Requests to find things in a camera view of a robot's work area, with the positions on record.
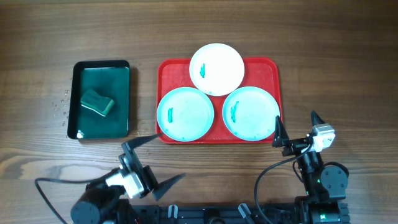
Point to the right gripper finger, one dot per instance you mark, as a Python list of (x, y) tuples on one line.
[(316, 120), (281, 137)]

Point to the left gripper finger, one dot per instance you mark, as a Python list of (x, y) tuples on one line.
[(138, 141), (161, 189)]

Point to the black tray with water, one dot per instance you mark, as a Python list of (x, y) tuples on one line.
[(109, 78)]

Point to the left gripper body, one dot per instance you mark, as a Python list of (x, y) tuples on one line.
[(129, 160)]

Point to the white round plate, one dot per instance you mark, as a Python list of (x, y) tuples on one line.
[(216, 69)]

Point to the green scrubbing sponge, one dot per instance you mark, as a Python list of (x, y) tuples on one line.
[(99, 104)]

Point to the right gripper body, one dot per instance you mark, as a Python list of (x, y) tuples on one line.
[(295, 146)]

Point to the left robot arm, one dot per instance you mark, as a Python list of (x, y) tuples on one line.
[(106, 199)]

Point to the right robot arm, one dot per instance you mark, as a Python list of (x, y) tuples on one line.
[(325, 182)]

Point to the red plastic tray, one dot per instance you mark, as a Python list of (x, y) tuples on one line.
[(261, 72)]

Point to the light blue plate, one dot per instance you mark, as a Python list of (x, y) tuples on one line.
[(249, 113), (185, 114)]

